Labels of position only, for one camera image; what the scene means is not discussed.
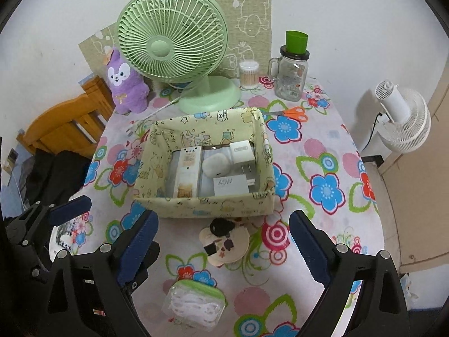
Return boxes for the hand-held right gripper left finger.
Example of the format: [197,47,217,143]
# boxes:
[45,209,161,337]

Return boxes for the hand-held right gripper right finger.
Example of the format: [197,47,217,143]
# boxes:
[288,210,410,337]

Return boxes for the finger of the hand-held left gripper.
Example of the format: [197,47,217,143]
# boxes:
[48,196,93,226]
[122,242,161,291]

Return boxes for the bundle of white floss picks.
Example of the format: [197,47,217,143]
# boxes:
[168,286,221,324]

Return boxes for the clear floss pick box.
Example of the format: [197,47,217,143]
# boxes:
[163,280,227,325]

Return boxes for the green plastic lid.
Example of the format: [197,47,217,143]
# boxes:
[175,280,227,306]

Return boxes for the yellow printed storage box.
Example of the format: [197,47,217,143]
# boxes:
[133,107,276,218]

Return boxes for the cream panda plush pouch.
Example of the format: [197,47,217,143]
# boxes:
[199,218,250,267]

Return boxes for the white power strip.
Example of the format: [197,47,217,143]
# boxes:
[175,145,204,199]

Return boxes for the large white wall charger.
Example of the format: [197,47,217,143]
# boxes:
[213,176,257,196]

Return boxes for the round white charger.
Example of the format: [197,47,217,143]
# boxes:
[203,152,231,178]

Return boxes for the small white wall charger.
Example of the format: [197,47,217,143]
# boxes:
[229,141,256,178]

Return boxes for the black jacket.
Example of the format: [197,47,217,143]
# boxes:
[19,150,93,211]

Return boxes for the floral tablecloth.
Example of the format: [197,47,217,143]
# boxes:
[72,74,386,337]

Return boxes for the orange wooden chair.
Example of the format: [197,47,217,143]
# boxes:
[16,75,116,157]

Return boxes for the beige wooden door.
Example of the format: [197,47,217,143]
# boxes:
[377,74,449,290]

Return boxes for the purple plush toy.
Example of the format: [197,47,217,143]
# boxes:
[106,49,150,115]

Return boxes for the orange scissors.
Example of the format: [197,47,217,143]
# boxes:
[267,106,308,123]

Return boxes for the white circulating fan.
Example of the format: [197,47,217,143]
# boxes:
[374,79,431,153]

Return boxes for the glass mug jar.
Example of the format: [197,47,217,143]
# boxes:
[268,51,311,99]

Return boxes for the clear cotton swab jar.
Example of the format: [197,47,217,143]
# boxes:
[239,61,260,90]

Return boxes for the green table fan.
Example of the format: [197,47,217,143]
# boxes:
[117,0,242,115]

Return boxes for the green plastic cup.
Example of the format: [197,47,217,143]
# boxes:
[285,30,309,55]

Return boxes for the black fan cable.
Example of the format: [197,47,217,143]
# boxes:
[361,112,383,151]

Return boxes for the white fan power cord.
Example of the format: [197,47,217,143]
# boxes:
[128,81,199,136]

